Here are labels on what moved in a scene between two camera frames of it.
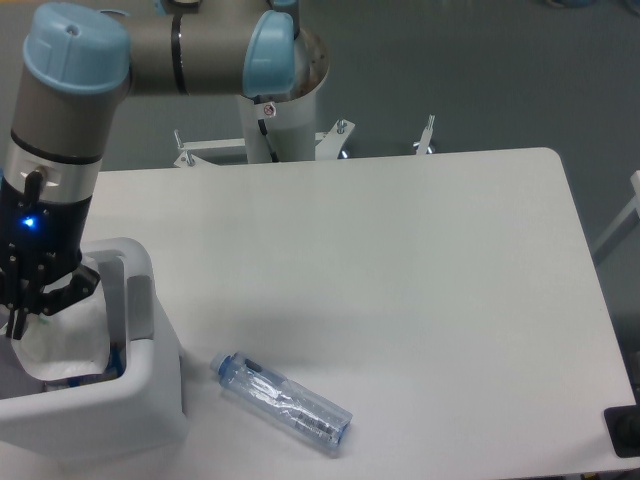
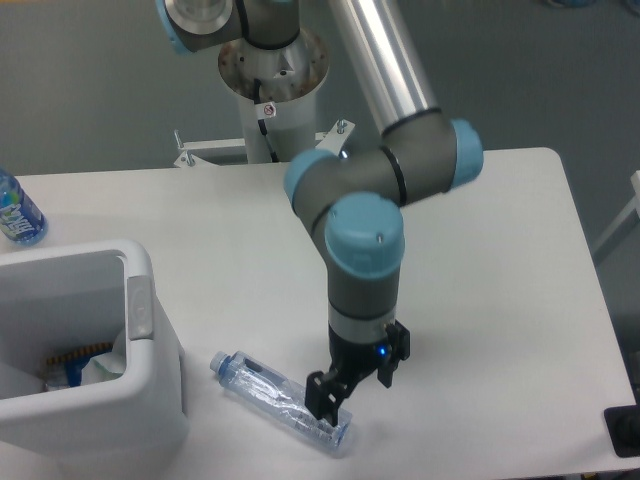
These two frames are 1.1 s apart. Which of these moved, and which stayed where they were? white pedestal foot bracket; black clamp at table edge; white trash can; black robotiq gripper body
Moved: black robotiq gripper body
Stayed: black clamp at table edge; white pedestal foot bracket; white trash can
